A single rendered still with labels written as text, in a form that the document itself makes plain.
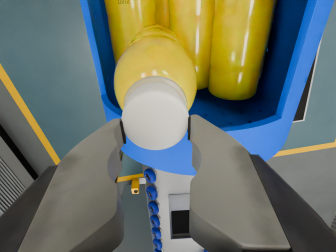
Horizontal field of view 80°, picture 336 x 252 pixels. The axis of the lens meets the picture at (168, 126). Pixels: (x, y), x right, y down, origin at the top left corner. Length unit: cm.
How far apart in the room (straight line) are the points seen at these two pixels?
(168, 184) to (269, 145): 49
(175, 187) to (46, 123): 135
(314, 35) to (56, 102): 163
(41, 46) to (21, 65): 21
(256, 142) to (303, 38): 10
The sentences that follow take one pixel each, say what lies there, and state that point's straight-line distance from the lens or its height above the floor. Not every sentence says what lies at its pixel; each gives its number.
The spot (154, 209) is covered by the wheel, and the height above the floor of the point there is 98.
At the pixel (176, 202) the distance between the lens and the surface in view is 72.
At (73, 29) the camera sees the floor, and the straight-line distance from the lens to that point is 150.
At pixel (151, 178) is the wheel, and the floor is 98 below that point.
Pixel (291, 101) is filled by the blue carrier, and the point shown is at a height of 121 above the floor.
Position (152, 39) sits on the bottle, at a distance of 17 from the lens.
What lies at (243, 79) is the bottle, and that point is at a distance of 29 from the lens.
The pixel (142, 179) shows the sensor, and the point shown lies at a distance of 72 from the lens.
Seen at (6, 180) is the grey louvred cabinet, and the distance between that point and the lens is 196.
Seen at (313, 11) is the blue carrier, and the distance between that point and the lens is 22.
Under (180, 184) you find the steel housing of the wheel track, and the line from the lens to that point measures 71.
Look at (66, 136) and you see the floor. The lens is 186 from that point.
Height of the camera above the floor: 139
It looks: 58 degrees down
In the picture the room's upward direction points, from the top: 175 degrees clockwise
